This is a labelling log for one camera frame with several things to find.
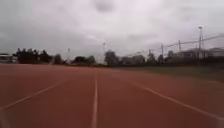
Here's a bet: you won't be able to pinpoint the dark clump of trees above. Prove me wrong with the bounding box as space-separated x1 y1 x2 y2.
12 47 64 65

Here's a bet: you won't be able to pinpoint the tall light pole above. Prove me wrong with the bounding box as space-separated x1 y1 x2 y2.
197 25 204 61

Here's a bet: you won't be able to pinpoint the row of trees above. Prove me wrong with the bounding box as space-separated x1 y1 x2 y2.
71 49 168 67

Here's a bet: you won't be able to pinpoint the fence with tall posts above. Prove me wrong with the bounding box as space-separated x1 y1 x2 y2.
146 33 224 68

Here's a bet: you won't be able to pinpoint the pale buildings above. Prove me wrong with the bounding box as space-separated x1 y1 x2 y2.
166 47 224 61

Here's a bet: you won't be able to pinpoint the distant light pole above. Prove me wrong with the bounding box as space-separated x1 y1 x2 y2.
67 47 72 64
101 41 107 63

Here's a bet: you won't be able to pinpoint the low pale building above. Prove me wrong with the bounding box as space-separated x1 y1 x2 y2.
0 52 16 64

